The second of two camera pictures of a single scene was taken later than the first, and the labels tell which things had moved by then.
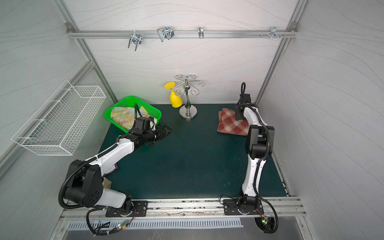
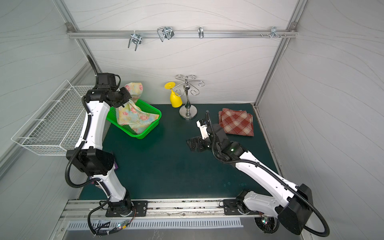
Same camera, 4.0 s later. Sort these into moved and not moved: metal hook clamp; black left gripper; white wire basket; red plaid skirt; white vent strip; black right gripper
Moved: black left gripper; black right gripper
Not moved: white vent strip; white wire basket; metal hook clamp; red plaid skirt
